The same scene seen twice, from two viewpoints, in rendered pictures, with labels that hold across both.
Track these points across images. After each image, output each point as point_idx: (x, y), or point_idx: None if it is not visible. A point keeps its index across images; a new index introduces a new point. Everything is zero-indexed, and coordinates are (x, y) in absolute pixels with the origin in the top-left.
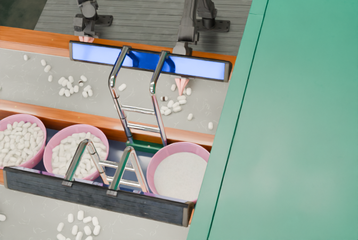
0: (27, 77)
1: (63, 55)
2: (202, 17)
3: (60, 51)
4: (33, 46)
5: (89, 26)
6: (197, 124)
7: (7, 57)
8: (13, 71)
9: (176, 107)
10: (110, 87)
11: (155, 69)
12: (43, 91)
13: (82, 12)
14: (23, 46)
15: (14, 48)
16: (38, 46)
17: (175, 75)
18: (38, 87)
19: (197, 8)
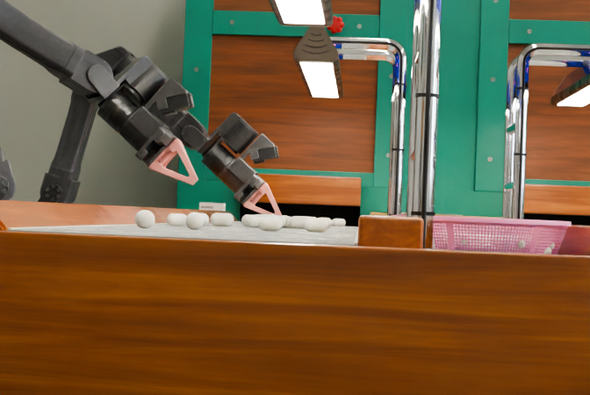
0: (252, 228)
1: (166, 221)
2: (68, 201)
3: (156, 212)
4: (134, 209)
5: (161, 120)
6: (336, 226)
7: (169, 226)
8: (232, 228)
9: (311, 217)
10: (406, 54)
11: (364, 49)
12: (300, 229)
13: (162, 72)
14: (130, 211)
15: (132, 222)
16: (138, 208)
17: (261, 178)
18: (287, 229)
19: (71, 171)
